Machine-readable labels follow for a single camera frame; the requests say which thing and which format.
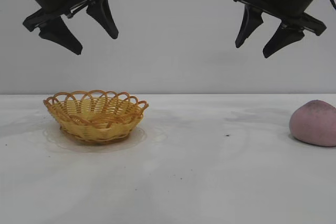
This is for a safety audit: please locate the pink fuzzy peach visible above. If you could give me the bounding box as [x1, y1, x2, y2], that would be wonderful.
[289, 100, 336, 147]

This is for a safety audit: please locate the yellow woven wicker basket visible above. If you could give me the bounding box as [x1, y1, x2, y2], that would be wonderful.
[43, 89, 150, 145]

